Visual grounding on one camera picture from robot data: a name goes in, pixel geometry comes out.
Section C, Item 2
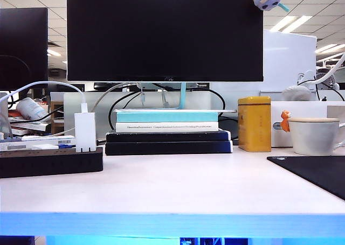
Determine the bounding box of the white charger cable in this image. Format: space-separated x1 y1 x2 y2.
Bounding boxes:
0 81 88 113

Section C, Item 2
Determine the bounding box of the white charger block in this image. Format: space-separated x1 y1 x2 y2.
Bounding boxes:
74 111 97 153

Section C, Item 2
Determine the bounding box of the black power strip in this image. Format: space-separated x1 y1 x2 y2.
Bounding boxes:
0 146 104 179

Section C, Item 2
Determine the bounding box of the teal book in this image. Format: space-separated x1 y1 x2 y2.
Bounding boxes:
116 111 219 123

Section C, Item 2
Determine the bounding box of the teal silver monitor stand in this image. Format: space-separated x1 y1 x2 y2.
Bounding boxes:
113 81 238 114

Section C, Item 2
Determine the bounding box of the large black monitor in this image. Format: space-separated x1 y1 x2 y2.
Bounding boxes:
66 0 264 82

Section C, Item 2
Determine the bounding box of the yellow tin can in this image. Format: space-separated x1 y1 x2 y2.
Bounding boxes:
238 96 272 152

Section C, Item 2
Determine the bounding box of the orange fox figurine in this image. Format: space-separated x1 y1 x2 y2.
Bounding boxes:
280 110 293 132

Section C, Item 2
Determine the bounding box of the white box with barcode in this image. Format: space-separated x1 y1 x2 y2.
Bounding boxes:
21 135 76 146

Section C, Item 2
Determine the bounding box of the white rounded object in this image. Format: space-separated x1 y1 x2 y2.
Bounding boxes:
281 85 313 102

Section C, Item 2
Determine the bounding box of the white partition board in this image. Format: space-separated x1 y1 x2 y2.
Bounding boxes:
263 29 318 93

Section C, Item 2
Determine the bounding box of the small white flat box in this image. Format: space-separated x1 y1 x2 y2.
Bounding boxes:
31 144 59 151

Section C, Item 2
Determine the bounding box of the white cardboard box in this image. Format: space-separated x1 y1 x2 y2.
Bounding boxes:
271 101 345 148

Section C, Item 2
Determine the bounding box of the wooden mug lid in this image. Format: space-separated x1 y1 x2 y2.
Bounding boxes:
288 117 340 123

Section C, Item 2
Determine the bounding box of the white ceramic mug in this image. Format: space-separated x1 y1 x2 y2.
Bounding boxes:
288 121 345 156

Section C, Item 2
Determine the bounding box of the white plastic bottle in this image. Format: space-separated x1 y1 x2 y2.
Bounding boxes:
16 97 49 121

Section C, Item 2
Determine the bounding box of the pile of books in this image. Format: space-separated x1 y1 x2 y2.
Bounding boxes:
8 110 52 135

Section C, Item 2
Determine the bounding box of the black mouse pad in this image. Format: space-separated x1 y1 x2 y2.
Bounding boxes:
266 155 345 201

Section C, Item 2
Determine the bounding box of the white desk fan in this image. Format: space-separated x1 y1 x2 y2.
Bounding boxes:
316 69 341 91

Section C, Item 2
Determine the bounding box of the white panel edge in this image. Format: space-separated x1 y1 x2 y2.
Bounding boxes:
0 92 10 134

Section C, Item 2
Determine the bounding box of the black monitor cable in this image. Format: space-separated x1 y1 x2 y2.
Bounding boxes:
198 87 226 119
108 90 141 131

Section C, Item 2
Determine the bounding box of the grey monitor cable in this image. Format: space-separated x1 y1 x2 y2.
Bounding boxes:
45 82 141 138

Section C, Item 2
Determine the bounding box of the white hose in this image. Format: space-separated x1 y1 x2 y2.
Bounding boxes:
314 52 345 85

